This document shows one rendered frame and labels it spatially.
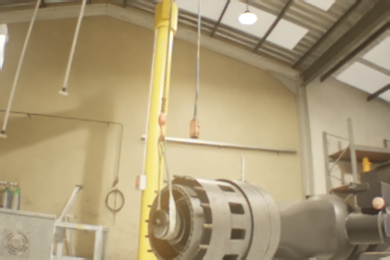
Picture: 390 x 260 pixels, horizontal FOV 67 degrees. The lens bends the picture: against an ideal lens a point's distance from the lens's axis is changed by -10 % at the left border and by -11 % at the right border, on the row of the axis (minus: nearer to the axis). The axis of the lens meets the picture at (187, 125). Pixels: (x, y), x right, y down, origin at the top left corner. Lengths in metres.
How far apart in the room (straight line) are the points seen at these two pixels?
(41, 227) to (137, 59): 7.54
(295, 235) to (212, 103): 6.70
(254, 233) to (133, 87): 7.07
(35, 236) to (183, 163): 6.58
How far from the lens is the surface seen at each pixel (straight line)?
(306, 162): 9.08
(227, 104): 8.72
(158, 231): 1.62
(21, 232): 1.57
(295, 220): 2.22
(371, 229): 2.54
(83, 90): 8.40
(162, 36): 5.08
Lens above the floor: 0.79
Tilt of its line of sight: 20 degrees up
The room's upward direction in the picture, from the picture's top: 2 degrees clockwise
